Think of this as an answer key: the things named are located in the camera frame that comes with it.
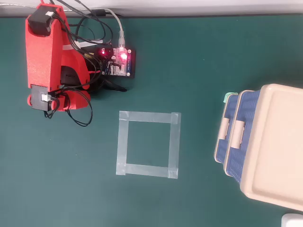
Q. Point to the red gripper black motor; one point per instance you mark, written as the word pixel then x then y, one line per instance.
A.
pixel 62 101

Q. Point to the white box corner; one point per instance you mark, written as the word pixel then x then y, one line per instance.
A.
pixel 292 220

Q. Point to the black controller board with LED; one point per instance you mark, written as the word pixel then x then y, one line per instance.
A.
pixel 123 63

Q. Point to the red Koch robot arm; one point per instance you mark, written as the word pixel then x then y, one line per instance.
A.
pixel 40 59

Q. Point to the beige plastic drawer cabinet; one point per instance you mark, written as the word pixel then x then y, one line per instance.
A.
pixel 277 142

